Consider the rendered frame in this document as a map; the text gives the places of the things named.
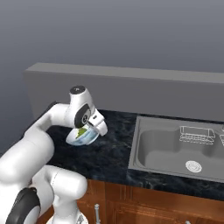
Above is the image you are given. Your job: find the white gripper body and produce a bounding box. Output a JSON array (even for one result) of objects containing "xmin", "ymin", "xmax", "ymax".
[{"xmin": 92, "ymin": 119, "xmax": 109, "ymax": 137}]

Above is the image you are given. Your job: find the grey metal sink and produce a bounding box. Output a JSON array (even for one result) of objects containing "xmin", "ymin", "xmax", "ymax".
[{"xmin": 128, "ymin": 115, "xmax": 224, "ymax": 185}]

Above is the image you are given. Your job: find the pale blue bowl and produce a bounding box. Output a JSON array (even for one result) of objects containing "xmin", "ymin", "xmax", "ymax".
[{"xmin": 65, "ymin": 126, "xmax": 99, "ymax": 147}]

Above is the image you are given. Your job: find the green broccoli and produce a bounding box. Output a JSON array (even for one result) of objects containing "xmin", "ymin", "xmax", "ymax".
[{"xmin": 75, "ymin": 127, "xmax": 88, "ymax": 139}]

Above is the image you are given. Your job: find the brown wooden cupboard door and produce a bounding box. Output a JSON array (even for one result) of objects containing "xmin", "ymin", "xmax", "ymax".
[
  {"xmin": 76, "ymin": 178, "xmax": 107, "ymax": 224},
  {"xmin": 105, "ymin": 182, "xmax": 224, "ymax": 224}
]

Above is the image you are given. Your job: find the silver cupboard handle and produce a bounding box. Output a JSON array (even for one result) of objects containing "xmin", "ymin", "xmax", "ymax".
[{"xmin": 93, "ymin": 203, "xmax": 102, "ymax": 224}]

